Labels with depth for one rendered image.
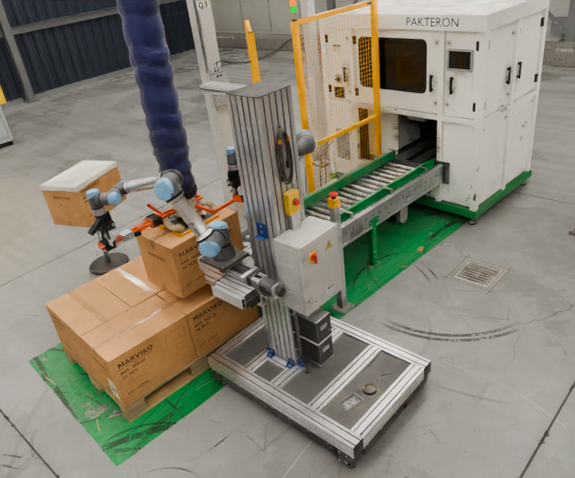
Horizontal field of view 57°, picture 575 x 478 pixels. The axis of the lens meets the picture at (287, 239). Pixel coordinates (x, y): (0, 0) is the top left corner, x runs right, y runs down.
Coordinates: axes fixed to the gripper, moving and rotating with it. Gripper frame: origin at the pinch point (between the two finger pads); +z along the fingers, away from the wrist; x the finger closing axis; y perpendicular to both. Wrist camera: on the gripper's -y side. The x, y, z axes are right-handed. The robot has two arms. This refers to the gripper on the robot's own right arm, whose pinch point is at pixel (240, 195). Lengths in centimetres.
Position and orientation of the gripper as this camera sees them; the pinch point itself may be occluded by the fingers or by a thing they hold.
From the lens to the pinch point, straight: 368.7
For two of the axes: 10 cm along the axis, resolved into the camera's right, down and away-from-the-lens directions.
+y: -6.6, 4.1, -6.3
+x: 7.4, 2.6, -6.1
